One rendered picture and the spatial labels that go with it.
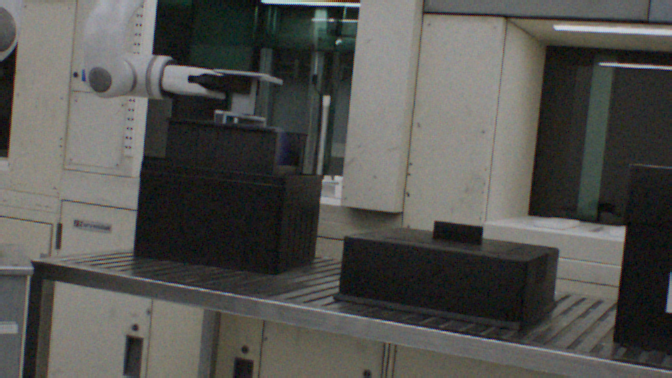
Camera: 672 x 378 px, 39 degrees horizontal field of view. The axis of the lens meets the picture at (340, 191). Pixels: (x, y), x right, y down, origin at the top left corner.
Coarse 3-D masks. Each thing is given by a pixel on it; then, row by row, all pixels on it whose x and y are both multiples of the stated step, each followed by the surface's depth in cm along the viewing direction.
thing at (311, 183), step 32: (160, 192) 170; (192, 192) 169; (224, 192) 167; (256, 192) 166; (288, 192) 168; (320, 192) 190; (160, 224) 171; (192, 224) 169; (224, 224) 168; (256, 224) 166; (288, 224) 170; (160, 256) 171; (192, 256) 169; (224, 256) 168; (256, 256) 166; (288, 256) 173
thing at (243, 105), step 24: (240, 72) 174; (240, 96) 179; (192, 120) 171; (216, 120) 169; (264, 120) 191; (168, 144) 173; (192, 144) 172; (216, 144) 171; (240, 144) 170; (264, 144) 169; (216, 168) 171; (240, 168) 170; (264, 168) 169; (288, 168) 179
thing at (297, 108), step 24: (264, 72) 304; (288, 72) 306; (312, 72) 297; (264, 96) 304; (288, 96) 307; (312, 96) 297; (288, 120) 307; (312, 120) 297; (336, 120) 301; (312, 144) 297; (336, 144) 299; (312, 168) 298; (336, 168) 301
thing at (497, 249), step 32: (448, 224) 154; (352, 256) 145; (384, 256) 143; (416, 256) 141; (448, 256) 140; (480, 256) 138; (512, 256) 139; (544, 256) 148; (352, 288) 145; (384, 288) 143; (416, 288) 141; (448, 288) 140; (480, 288) 138; (512, 288) 136; (544, 288) 151; (480, 320) 138; (512, 320) 136
